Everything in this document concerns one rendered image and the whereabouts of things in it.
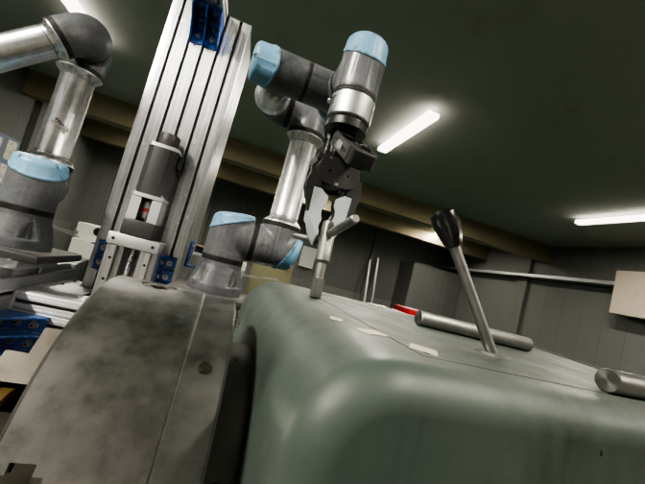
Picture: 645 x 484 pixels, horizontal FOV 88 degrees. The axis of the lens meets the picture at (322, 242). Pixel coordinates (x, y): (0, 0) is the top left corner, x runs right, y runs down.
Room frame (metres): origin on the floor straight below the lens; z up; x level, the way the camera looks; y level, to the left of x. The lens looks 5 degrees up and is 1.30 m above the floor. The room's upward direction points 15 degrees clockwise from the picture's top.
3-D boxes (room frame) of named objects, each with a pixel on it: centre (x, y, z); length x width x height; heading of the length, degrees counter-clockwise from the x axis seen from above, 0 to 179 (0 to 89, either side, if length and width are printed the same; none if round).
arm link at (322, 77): (0.64, 0.05, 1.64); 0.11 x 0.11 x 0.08; 16
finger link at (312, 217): (0.55, 0.03, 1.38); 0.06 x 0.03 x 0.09; 16
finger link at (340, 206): (0.56, -0.01, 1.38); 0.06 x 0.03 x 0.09; 16
